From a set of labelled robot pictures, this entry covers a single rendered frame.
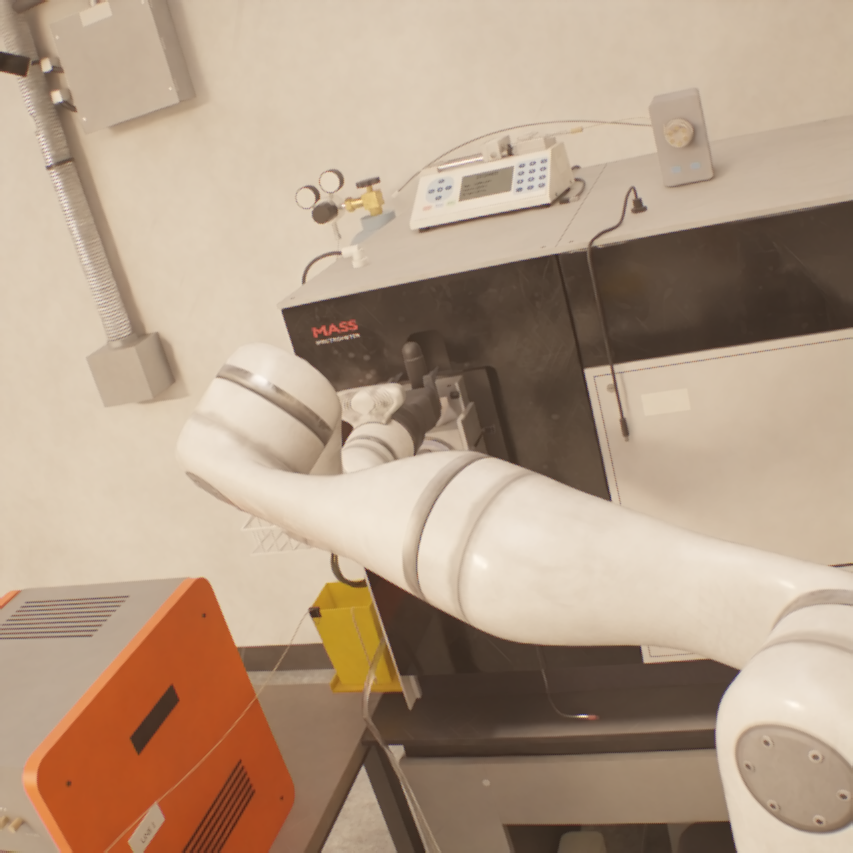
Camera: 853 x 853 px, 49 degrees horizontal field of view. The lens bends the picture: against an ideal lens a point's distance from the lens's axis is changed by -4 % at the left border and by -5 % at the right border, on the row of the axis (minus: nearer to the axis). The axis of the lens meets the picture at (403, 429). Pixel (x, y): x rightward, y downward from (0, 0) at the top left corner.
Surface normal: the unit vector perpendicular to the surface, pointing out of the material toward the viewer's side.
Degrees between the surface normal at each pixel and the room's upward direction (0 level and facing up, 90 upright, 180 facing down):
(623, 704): 0
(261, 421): 64
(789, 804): 93
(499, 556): 58
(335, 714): 0
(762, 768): 91
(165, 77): 90
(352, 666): 93
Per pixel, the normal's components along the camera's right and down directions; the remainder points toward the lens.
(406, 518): -0.63, -0.22
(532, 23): -0.29, 0.40
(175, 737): 0.92, -0.13
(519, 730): -0.26, -0.91
